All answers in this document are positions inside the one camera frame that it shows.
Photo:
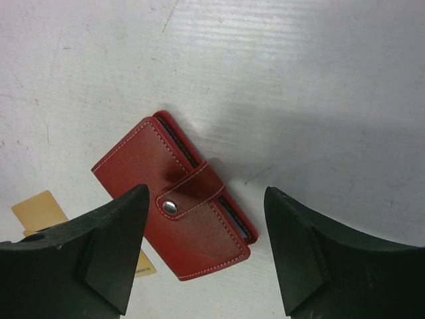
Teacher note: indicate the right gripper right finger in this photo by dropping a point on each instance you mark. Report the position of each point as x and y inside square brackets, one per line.
[326, 269]

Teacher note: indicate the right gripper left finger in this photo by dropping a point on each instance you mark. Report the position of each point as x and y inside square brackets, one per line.
[83, 268]

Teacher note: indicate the gold card with logo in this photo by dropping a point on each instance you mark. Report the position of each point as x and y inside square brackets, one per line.
[42, 211]

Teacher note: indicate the red leather card holder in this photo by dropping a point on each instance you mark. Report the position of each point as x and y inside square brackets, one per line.
[193, 224]

